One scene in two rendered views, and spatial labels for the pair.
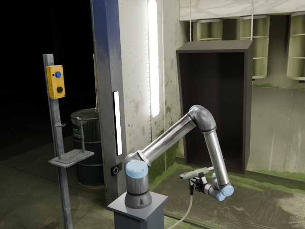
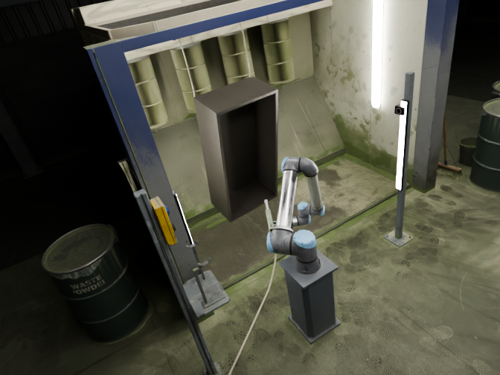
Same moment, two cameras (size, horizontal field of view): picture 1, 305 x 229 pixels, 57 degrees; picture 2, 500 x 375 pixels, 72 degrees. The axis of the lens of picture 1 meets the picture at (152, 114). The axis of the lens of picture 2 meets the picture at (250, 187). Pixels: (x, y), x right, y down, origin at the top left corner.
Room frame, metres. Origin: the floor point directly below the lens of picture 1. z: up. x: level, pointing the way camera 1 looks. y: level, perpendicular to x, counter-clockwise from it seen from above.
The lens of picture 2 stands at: (0.95, 1.77, 2.49)
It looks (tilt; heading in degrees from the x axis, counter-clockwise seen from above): 32 degrees down; 305
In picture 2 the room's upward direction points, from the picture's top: 11 degrees counter-clockwise
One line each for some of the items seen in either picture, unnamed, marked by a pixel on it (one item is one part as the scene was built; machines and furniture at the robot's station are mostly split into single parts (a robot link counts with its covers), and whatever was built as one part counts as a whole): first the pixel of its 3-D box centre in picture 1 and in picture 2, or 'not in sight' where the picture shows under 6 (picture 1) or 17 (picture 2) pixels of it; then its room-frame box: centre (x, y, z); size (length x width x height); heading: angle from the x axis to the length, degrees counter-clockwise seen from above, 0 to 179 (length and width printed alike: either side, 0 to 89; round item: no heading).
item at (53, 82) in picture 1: (56, 82); (163, 222); (2.26, 0.77, 1.42); 0.12 x 0.06 x 0.26; 148
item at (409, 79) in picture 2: not in sight; (403, 167); (1.29, -1.09, 0.82); 0.05 x 0.05 x 1.64; 58
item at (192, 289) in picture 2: (71, 157); (204, 292); (2.22, 0.69, 0.78); 0.31 x 0.23 x 0.01; 148
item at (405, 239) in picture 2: not in sight; (398, 237); (1.29, -1.09, 0.01); 0.20 x 0.20 x 0.01; 58
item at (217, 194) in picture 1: (217, 193); (303, 219); (2.02, -0.50, 0.52); 0.12 x 0.09 x 0.10; 34
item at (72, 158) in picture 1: (71, 138); (201, 272); (2.21, 0.68, 0.95); 0.26 x 0.15 x 0.32; 148
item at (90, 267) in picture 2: (96, 146); (101, 283); (3.41, 0.73, 0.44); 0.59 x 0.58 x 0.89; 39
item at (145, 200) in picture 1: (138, 194); (306, 259); (1.74, 0.12, 0.69); 0.19 x 0.19 x 0.10
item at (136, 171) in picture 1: (136, 176); (303, 245); (1.75, 0.12, 0.83); 0.17 x 0.15 x 0.18; 9
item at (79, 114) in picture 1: (94, 114); (79, 248); (3.41, 0.73, 0.86); 0.54 x 0.54 x 0.01
